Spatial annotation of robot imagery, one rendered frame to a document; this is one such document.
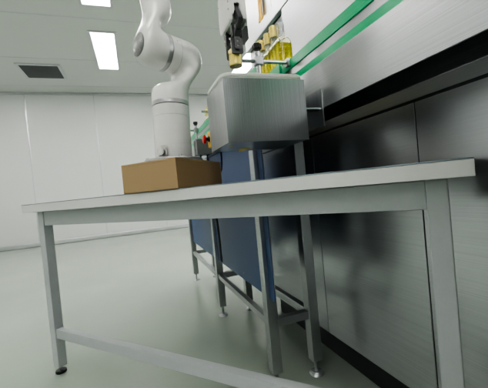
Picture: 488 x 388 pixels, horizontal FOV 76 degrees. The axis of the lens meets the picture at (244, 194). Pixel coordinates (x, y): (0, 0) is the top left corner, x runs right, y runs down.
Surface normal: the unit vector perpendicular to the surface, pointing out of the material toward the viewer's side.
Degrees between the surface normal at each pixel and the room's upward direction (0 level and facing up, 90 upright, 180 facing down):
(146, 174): 90
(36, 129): 90
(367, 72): 90
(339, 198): 90
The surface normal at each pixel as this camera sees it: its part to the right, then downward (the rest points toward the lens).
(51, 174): 0.33, -0.01
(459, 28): -0.94, 0.10
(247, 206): -0.49, 0.07
